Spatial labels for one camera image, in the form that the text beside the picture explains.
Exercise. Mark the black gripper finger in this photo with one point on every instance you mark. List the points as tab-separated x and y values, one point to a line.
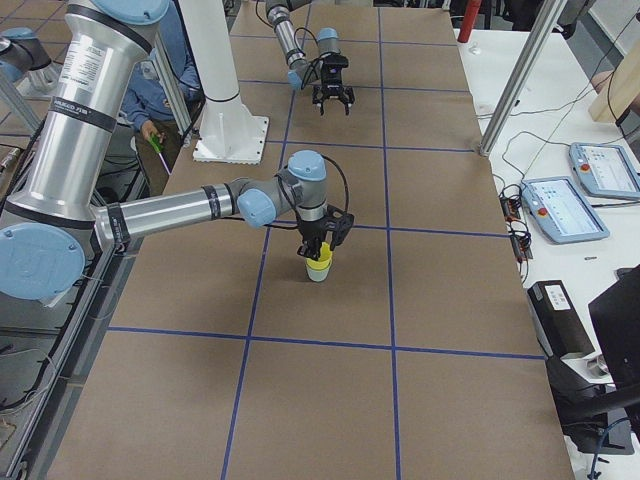
309	250
335	239

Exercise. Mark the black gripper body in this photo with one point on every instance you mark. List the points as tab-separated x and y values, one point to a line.
332	79
313	231

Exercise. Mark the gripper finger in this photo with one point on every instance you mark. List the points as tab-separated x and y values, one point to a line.
347	102
318	102

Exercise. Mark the yellow plastic cup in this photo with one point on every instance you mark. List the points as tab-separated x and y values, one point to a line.
324	260

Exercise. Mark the green plastic cup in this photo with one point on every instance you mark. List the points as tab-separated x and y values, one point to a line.
317	271

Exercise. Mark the person in blue hoodie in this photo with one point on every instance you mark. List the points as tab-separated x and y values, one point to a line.
145	102

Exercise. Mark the near blue teach pendant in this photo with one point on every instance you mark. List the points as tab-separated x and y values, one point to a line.
561	210

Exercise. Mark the blue teach pendant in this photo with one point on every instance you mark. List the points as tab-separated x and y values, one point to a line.
604	171
561	210

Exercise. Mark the black box with label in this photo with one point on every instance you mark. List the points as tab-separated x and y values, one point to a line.
558	326

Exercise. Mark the far blue teach pendant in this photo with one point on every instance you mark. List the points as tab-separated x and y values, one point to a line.
604	171

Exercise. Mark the black monitor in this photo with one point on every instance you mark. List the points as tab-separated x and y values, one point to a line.
615	318

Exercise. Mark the green handled tool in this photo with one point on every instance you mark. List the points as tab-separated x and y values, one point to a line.
157	146

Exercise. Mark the aluminium frame post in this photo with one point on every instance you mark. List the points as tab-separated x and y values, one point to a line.
536	40

